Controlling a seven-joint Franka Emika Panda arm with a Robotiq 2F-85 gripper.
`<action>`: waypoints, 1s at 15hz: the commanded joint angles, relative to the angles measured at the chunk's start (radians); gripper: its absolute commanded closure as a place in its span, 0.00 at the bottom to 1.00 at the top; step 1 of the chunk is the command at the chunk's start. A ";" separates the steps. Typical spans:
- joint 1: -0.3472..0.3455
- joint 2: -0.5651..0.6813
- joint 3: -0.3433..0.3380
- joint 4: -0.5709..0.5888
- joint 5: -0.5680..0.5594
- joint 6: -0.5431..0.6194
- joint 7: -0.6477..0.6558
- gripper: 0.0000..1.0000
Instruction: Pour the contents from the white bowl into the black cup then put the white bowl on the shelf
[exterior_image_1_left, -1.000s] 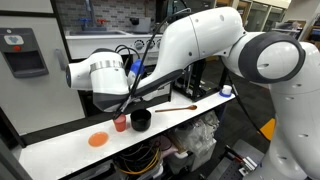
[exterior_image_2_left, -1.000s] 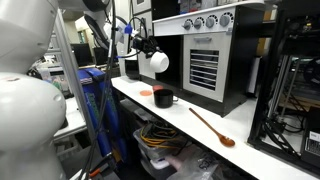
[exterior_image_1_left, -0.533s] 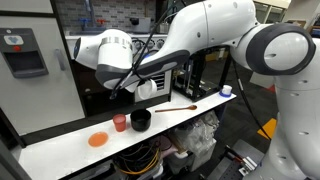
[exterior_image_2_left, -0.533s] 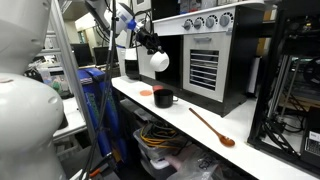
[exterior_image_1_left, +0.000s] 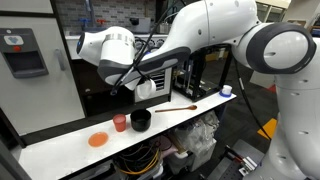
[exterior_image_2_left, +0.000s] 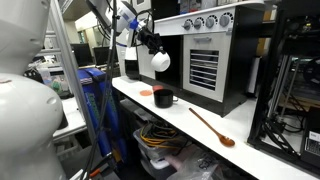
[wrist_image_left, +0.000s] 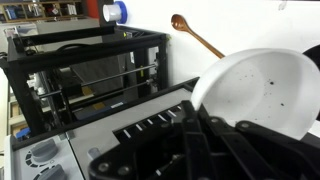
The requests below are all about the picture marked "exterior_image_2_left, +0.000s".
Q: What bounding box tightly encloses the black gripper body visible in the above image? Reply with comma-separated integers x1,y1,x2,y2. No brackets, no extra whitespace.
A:
137,28,158,48

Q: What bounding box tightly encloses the small white bowl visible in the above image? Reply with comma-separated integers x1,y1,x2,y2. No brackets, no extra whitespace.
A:
150,50,171,73

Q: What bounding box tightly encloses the orange plastic cup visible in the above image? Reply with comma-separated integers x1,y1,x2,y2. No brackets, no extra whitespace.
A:
152,84,165,93

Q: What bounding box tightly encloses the black cup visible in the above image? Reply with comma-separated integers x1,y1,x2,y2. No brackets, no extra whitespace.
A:
153,88,179,109

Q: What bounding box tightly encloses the white and black appliance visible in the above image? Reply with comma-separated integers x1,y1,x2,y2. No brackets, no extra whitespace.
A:
123,44,141,81

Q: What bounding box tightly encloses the grey toy stove knob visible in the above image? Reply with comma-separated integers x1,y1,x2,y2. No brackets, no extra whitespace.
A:
182,18,194,31
193,17,205,30
204,15,217,29
217,11,235,29

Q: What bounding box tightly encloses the black computer monitor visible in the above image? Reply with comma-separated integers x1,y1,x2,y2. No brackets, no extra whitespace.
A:
93,45,120,67
70,43,95,68

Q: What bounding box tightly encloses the blue bag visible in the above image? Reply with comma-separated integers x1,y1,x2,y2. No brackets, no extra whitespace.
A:
77,69,113,158
85,67,130,164

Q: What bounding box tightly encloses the white toy play kitchen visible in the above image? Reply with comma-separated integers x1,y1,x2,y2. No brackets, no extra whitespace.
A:
131,0,268,118

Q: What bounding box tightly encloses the clear plastic storage bin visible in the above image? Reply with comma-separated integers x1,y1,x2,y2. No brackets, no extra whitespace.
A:
133,128,188,162

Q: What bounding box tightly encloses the clear plastic container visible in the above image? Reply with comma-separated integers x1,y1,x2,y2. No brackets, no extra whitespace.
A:
37,66,71,98

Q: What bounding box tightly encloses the white plastic container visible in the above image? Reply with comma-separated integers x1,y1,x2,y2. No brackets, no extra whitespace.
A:
139,156,178,180

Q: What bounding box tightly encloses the black bottle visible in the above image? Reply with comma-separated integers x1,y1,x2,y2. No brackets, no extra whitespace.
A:
57,109,70,131

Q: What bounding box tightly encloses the wooden spoon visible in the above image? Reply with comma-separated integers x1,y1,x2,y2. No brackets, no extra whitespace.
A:
188,107,236,148

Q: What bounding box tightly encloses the black plastic crate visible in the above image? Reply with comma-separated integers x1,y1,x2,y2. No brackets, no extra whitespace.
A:
23,68,46,89

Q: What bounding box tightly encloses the clear plastic bag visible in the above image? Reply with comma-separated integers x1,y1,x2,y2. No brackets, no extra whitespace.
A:
166,148,222,180

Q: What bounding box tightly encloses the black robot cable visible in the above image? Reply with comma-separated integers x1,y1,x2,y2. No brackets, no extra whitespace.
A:
81,0,154,180

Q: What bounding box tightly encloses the aluminium extrusion frame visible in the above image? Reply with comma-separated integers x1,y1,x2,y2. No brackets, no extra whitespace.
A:
34,0,102,155

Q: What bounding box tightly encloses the yellow cable bundle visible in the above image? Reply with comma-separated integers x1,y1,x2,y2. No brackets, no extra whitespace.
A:
139,120,184,150

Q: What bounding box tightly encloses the black metal frame rack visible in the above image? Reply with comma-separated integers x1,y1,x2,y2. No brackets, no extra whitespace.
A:
247,0,320,178

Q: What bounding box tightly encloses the orange handled tool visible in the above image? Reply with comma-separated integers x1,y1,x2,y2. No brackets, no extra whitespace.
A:
69,153,116,180

